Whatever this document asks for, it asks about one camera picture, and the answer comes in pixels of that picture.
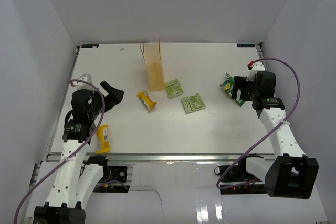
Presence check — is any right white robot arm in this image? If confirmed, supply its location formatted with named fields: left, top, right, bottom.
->
left=232, top=71, right=319, bottom=199

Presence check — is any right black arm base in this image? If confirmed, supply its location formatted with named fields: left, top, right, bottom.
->
left=220, top=159, right=266, bottom=195

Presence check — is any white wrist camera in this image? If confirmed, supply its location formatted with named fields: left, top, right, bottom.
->
left=247, top=61, right=265, bottom=81
left=70, top=73, right=92, bottom=90

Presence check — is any blue label right corner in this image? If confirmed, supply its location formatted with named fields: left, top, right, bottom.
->
left=237, top=43, right=255, bottom=48

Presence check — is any blue label left corner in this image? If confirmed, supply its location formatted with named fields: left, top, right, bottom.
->
left=80, top=44, right=99, bottom=49

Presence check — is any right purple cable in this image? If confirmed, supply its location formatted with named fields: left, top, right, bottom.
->
left=216, top=57, right=301, bottom=189

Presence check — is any purple cable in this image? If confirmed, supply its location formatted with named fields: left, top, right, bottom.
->
left=13, top=79, right=106, bottom=224
left=216, top=57, right=301, bottom=189

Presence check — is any brown paper bag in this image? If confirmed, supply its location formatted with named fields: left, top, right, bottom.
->
left=139, top=41, right=165, bottom=91

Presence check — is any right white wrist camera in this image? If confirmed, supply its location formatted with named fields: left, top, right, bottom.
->
left=247, top=61, right=265, bottom=81

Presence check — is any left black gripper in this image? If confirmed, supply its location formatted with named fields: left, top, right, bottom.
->
left=88, top=81, right=124, bottom=119

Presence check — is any green chips packet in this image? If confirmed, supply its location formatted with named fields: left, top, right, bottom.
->
left=220, top=73, right=245, bottom=107

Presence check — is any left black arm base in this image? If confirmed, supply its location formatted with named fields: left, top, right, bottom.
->
left=85, top=155, right=128, bottom=183

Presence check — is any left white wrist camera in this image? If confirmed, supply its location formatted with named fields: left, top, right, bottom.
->
left=70, top=73, right=92, bottom=90

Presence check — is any green snack packet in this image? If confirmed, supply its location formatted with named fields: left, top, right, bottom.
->
left=165, top=79, right=183, bottom=99
left=181, top=93, right=206, bottom=114

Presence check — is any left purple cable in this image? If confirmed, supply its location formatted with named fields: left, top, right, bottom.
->
left=13, top=79, right=106, bottom=224

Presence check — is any yellow snack packet front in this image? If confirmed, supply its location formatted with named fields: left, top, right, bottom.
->
left=96, top=124, right=111, bottom=154

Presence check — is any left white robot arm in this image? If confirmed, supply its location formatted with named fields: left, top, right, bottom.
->
left=29, top=80, right=124, bottom=223

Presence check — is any blue label corner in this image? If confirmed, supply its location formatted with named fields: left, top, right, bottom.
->
left=80, top=44, right=99, bottom=49
left=237, top=43, right=255, bottom=48

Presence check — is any yellow snack packet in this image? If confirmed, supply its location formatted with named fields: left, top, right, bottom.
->
left=96, top=124, right=111, bottom=154
left=137, top=90, right=157, bottom=113

